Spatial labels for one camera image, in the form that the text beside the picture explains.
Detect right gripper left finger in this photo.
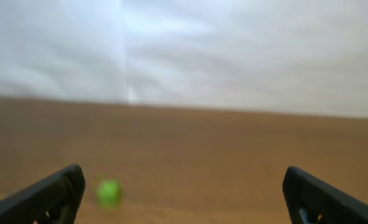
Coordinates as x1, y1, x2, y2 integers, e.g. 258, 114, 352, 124
0, 164, 87, 224

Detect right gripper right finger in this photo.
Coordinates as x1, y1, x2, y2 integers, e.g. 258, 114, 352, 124
281, 166, 368, 224

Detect green cube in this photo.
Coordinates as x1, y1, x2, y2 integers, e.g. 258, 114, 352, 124
94, 179, 123, 210

